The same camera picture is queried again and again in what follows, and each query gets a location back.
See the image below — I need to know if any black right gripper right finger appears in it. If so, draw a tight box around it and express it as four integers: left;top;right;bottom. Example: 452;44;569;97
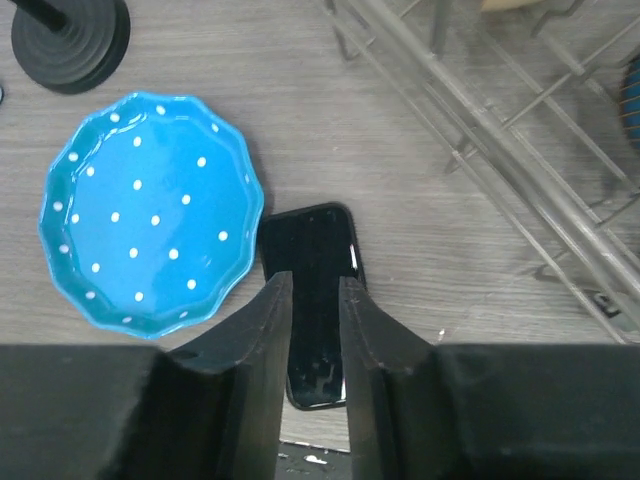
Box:
339;277;440;479

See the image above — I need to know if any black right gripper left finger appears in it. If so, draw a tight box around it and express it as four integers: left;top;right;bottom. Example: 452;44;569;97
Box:
164;272;293;479

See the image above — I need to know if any black phone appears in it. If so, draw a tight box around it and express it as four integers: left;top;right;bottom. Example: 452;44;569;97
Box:
258;202;366;411

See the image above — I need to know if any black phone stand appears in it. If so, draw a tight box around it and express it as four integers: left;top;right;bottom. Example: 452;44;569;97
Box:
11;0;131;95

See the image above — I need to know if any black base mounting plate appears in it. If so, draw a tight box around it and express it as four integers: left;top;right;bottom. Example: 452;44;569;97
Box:
274;441;353;480

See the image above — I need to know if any blue polka dot plate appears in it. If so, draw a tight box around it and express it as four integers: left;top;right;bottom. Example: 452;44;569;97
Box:
39;91;265;339

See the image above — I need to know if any blue mug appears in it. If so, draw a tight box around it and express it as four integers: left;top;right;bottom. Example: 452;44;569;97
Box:
619;55;640;150

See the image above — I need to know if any grey wire dish rack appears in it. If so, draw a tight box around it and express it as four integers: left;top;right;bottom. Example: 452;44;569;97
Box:
320;1;639;343

